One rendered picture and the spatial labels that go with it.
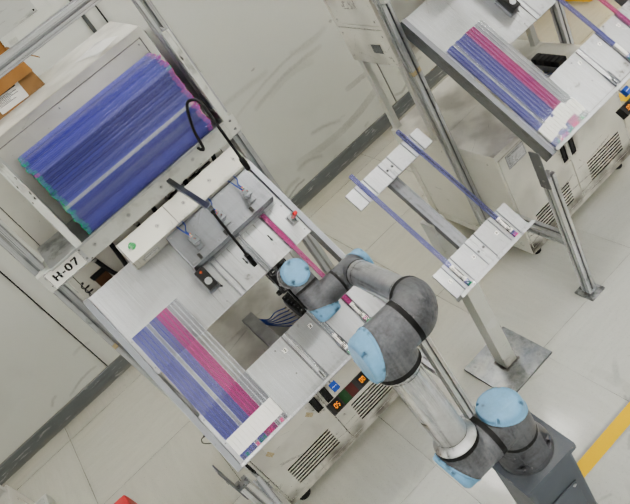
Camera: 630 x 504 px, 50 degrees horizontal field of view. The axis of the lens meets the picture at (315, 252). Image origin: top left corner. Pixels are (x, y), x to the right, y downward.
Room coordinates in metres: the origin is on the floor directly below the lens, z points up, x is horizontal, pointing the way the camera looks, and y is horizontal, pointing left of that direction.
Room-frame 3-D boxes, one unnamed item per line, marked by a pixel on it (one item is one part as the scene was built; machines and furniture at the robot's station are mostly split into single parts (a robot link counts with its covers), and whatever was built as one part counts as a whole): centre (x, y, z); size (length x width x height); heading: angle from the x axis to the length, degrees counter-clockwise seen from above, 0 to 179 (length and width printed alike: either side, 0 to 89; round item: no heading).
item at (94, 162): (1.99, 0.29, 1.52); 0.51 x 0.13 x 0.27; 104
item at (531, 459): (1.03, -0.15, 0.60); 0.15 x 0.15 x 0.10
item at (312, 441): (2.10, 0.38, 0.31); 0.70 x 0.65 x 0.62; 104
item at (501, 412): (1.03, -0.15, 0.72); 0.13 x 0.12 x 0.14; 102
